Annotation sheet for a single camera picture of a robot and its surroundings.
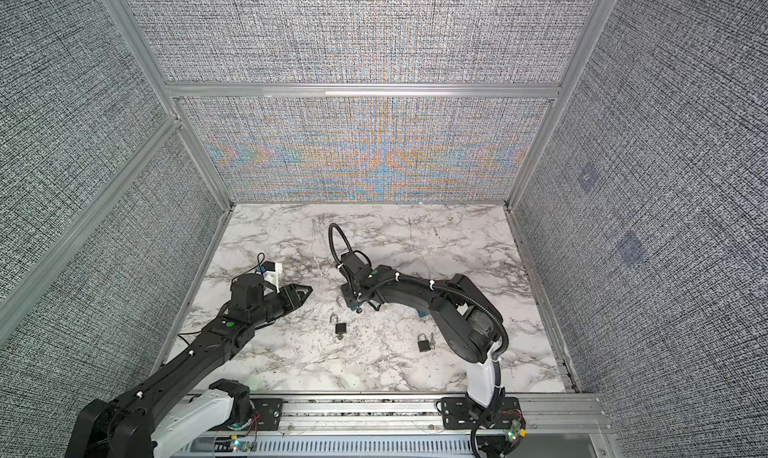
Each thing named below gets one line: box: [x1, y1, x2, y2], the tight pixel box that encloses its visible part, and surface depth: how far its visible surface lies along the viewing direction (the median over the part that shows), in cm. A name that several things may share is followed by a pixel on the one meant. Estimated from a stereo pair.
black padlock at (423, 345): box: [417, 332, 431, 352], surface depth 86 cm
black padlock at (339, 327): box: [329, 314, 347, 334], surface depth 90 cm
